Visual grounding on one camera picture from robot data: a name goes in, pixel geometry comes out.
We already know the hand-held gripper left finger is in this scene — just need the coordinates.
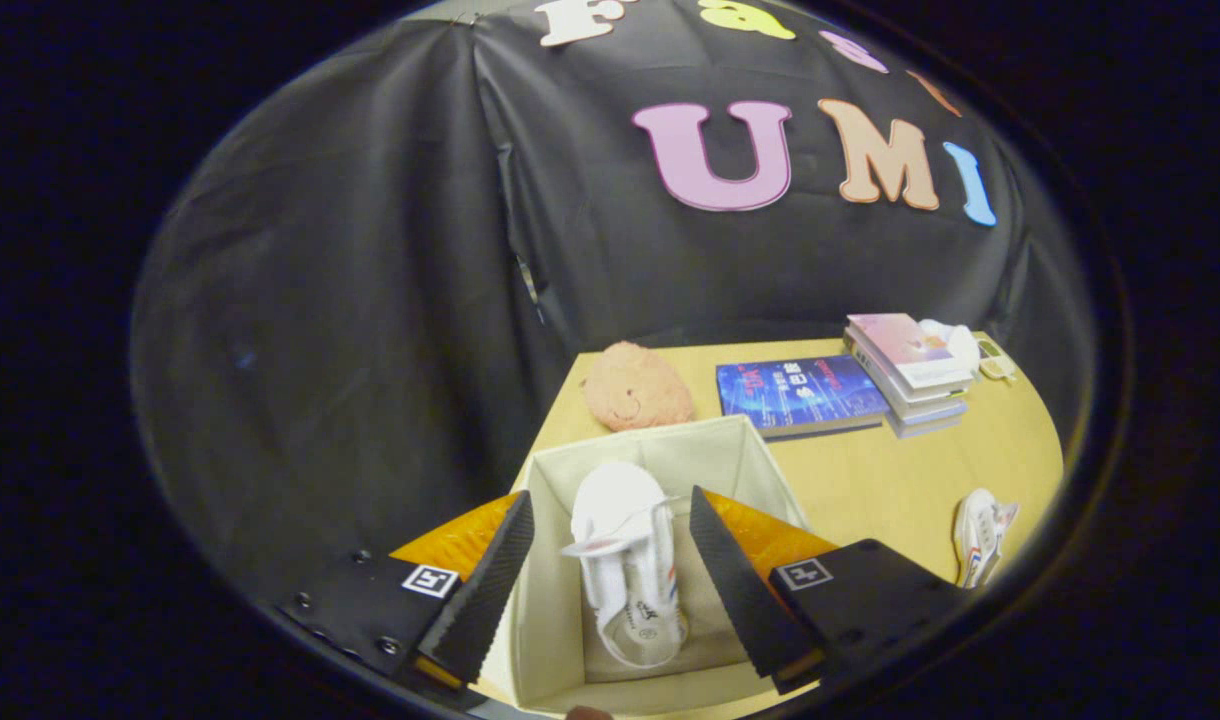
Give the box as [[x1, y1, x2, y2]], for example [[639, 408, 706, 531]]
[[275, 490, 536, 696]]

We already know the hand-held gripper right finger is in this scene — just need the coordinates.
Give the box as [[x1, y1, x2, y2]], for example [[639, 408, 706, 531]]
[[688, 486, 971, 696]]

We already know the beige fabric storage box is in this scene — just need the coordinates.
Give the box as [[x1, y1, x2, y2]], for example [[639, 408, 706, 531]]
[[475, 415, 821, 716]]

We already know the white canvas shoe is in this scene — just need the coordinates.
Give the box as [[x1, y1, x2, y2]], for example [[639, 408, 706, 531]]
[[560, 460, 689, 669], [953, 488, 1021, 591]]

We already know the pale blue cover book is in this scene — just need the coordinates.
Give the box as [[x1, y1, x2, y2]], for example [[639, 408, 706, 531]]
[[885, 400, 969, 439]]

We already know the white cover book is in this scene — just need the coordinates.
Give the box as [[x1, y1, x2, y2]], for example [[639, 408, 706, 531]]
[[850, 345, 971, 423]]

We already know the pink cover book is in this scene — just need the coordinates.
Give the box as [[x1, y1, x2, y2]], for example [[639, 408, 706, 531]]
[[846, 313, 976, 391]]

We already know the white plush ball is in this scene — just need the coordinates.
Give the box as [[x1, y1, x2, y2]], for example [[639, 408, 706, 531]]
[[918, 318, 983, 376]]

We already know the small printed card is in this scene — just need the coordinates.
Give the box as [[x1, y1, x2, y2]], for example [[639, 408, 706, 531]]
[[975, 337, 1019, 383]]

